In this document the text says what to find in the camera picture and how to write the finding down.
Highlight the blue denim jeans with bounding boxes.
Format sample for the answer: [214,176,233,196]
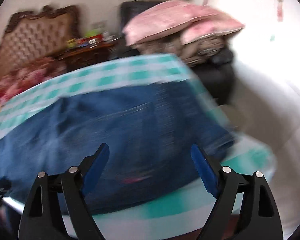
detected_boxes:
[0,81,234,214]

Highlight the dark wooden nightstand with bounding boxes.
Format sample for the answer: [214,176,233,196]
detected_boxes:
[56,42,116,72]

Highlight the large pink floral pillow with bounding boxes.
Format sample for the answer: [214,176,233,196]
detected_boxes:
[123,0,216,46]

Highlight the wall power socket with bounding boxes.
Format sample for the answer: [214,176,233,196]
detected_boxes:
[91,21,107,33]

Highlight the tufted leather carved headboard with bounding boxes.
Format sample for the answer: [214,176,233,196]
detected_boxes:
[0,5,80,79]

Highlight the red box on nightstand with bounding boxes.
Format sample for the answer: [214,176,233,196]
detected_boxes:
[76,34,103,47]

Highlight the yellow green jar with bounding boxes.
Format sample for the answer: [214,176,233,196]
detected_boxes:
[67,38,77,49]

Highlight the black leather armchair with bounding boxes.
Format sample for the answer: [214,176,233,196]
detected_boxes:
[118,1,235,105]

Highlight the beige plaid blanket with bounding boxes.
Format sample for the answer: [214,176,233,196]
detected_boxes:
[132,34,225,67]

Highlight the smaller pink floral pillow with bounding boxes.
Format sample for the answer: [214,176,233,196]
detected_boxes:
[180,12,245,45]

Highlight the floral red pink bedding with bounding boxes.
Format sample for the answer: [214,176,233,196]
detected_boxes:
[0,57,66,110]

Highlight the green bag on nightstand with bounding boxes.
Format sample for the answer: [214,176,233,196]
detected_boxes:
[84,29,101,38]

